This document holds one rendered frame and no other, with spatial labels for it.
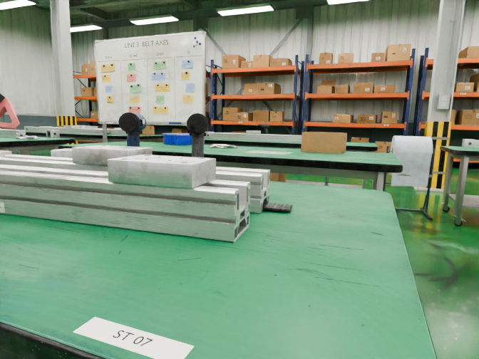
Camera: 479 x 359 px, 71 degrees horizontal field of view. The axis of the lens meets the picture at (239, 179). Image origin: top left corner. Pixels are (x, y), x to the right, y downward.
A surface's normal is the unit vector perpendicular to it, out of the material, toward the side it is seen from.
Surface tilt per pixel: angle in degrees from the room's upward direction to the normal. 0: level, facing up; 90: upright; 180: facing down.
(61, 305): 0
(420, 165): 102
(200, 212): 90
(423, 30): 90
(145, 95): 90
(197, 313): 0
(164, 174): 90
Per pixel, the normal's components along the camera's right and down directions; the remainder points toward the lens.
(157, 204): -0.28, 0.15
